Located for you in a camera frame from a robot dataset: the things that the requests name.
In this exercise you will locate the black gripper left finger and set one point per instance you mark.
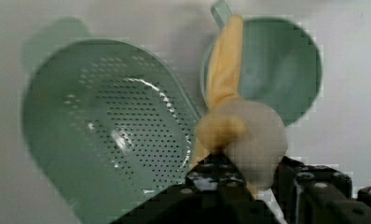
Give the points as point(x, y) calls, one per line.
point(214, 192)

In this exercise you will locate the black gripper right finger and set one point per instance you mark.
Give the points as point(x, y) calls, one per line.
point(318, 194)

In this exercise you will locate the peeled plush banana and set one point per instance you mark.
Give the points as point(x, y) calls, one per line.
point(250, 134)

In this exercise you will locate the green mug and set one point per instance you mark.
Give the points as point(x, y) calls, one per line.
point(271, 61)

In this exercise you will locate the green perforated colander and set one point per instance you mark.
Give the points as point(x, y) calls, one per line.
point(107, 122)

